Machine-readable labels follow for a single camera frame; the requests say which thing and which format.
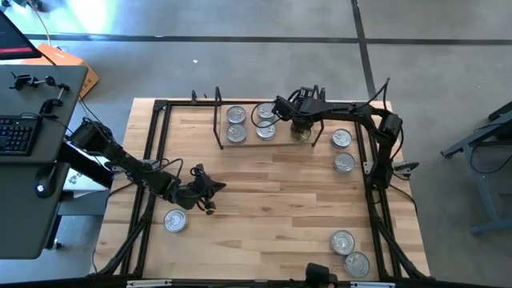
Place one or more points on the short black metal post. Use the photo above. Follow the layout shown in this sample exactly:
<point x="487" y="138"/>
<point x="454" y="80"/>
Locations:
<point x="322" y="95"/>
<point x="194" y="96"/>

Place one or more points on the black monitor red stripe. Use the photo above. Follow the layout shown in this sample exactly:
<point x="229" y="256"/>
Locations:
<point x="16" y="40"/>

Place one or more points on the yellow tag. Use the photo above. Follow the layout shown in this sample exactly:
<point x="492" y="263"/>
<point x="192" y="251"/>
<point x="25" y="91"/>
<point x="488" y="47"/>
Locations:
<point x="209" y="208"/>

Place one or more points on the black keyboard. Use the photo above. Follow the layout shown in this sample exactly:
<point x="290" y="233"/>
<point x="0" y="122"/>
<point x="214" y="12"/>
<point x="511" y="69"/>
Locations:
<point x="18" y="136"/>

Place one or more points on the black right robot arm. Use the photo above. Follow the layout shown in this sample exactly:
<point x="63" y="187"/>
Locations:
<point x="344" y="112"/>

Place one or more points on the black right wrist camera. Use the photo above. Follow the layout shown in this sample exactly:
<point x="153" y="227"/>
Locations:
<point x="282" y="109"/>

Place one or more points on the black computer mouse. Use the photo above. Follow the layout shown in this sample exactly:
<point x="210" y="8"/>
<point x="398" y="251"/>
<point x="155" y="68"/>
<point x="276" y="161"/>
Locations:
<point x="46" y="180"/>

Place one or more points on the grey desk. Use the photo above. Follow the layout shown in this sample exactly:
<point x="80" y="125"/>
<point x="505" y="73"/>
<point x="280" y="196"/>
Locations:
<point x="24" y="224"/>

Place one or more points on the green tuna can gold lid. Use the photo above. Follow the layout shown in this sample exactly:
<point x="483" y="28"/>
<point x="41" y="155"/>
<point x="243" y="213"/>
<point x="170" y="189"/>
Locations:
<point x="302" y="138"/>

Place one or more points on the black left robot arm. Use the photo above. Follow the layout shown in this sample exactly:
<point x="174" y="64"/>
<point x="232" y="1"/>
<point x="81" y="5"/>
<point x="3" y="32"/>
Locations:
<point x="136" y="170"/>

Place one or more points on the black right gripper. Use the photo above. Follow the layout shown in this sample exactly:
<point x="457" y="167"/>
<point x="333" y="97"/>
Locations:
<point x="306" y="110"/>

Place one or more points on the blue albacore tuna can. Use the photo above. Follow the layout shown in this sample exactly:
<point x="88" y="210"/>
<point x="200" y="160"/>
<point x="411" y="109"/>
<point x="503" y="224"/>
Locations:
<point x="342" y="138"/>
<point x="237" y="133"/>
<point x="236" y="114"/>
<point x="174" y="221"/>

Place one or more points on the silver metal bracket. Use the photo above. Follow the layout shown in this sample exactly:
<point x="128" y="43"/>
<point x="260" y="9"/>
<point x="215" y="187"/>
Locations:
<point x="149" y="283"/>
<point x="372" y="285"/>

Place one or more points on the black rounded object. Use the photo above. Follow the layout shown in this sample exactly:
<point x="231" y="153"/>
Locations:
<point x="318" y="276"/>

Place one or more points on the black metal table frame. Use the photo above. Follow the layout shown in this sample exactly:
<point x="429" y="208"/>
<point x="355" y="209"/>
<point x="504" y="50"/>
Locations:
<point x="161" y="105"/>

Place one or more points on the green tuna can silver lid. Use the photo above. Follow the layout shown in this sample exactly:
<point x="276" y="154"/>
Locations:
<point x="356" y="264"/>
<point x="344" y="162"/>

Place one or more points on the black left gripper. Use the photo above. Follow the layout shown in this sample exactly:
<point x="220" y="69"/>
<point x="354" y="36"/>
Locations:
<point x="202" y="188"/>

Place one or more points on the black desk clamp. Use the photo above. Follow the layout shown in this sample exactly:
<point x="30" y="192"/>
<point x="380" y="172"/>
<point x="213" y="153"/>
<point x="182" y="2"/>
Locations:
<point x="20" y="82"/>
<point x="48" y="106"/>

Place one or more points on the blue-grey metal table stand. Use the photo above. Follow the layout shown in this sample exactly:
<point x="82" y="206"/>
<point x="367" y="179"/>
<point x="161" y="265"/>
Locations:
<point x="486" y="196"/>

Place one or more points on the orange cardboard box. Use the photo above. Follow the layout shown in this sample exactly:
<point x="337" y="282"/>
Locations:
<point x="72" y="64"/>

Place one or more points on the teal tuna can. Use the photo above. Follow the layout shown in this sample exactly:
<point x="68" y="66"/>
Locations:
<point x="342" y="242"/>
<point x="266" y="131"/>
<point x="265" y="112"/>

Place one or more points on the white printed box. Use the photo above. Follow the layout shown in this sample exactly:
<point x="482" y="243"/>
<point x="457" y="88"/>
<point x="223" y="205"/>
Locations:
<point x="86" y="182"/>

